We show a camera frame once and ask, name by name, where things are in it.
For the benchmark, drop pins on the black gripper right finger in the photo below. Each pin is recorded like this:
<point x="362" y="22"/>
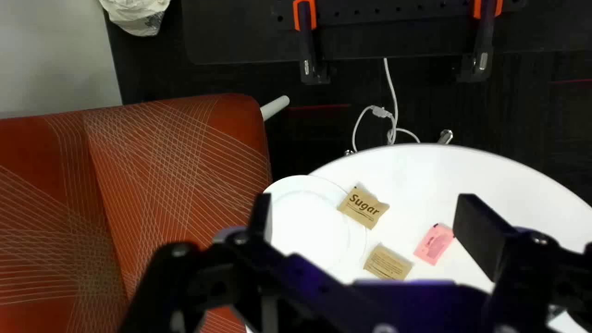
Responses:
<point x="484" y="233"/>

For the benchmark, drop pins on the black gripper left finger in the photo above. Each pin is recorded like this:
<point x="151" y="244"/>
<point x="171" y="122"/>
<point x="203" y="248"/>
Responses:
<point x="260" y="216"/>

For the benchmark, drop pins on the white round plate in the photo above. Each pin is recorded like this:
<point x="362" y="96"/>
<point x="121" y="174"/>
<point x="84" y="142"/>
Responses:
<point x="306" y="220"/>

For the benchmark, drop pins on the pink sweetener packet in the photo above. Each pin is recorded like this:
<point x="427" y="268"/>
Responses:
<point x="436" y="242"/>

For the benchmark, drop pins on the round white table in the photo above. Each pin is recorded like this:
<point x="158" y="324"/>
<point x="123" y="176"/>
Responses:
<point x="423" y="181"/>

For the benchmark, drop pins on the brown sugar packet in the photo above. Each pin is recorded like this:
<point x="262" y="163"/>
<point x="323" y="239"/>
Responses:
<point x="388" y="263"/>
<point x="364" y="205"/>

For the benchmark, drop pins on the white sofa leg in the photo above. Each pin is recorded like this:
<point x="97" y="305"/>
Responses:
<point x="273" y="107"/>

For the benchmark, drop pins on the orange patterned sofa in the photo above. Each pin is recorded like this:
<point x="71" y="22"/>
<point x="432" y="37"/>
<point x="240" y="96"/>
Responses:
<point x="86" y="196"/>

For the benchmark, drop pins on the white plastic bag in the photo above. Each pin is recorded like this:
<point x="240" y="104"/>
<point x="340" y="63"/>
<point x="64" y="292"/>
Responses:
<point x="136" y="17"/>

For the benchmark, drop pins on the black clamp with orange handle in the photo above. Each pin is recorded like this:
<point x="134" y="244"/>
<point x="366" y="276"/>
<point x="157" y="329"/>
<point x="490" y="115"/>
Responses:
<point x="308" y="42"/>
<point x="478" y="61"/>

